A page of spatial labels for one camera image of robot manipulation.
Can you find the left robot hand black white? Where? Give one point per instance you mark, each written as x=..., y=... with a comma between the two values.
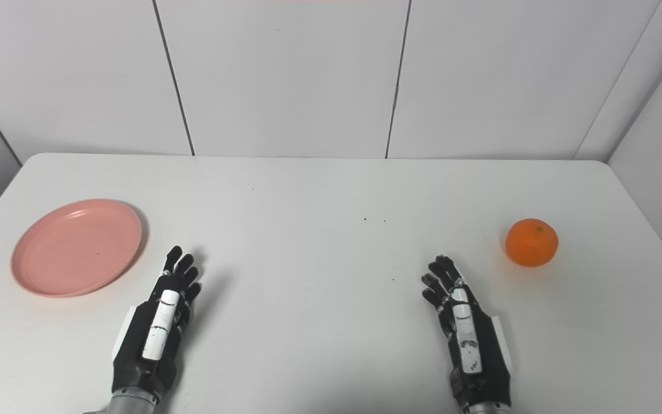
x=156, y=328

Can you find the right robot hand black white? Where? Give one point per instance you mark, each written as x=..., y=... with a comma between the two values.
x=472, y=345

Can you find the pink round plate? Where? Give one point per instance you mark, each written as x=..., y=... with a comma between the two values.
x=77, y=247

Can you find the orange fruit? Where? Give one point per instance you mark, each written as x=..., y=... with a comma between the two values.
x=531, y=242

